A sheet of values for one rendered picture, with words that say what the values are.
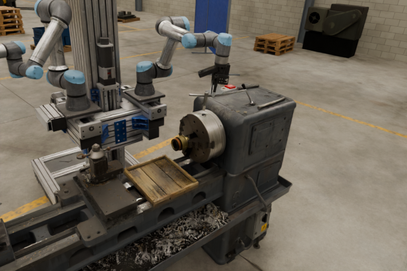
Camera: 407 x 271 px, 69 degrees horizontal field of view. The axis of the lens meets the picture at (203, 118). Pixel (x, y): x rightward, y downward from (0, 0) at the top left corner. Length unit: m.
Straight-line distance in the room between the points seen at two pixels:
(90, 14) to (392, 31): 10.13
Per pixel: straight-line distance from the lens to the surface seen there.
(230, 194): 2.02
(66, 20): 1.89
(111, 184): 1.65
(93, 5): 2.13
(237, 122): 1.74
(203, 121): 1.72
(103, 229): 1.53
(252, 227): 2.41
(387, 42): 11.36
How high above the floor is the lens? 1.98
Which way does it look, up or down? 26 degrees down
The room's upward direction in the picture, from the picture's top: 4 degrees clockwise
